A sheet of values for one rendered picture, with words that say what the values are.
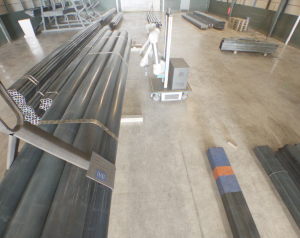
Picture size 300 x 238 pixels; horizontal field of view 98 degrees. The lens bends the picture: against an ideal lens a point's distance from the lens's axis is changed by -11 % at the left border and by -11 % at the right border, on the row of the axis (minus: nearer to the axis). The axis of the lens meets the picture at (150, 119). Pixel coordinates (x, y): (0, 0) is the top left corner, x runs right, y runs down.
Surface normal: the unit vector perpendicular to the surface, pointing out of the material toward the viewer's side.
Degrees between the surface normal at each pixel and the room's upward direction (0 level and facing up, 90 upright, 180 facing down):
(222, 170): 0
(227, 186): 0
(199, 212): 0
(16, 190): 49
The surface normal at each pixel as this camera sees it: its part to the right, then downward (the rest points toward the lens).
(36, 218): 0.75, -0.51
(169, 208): 0.00, -0.73
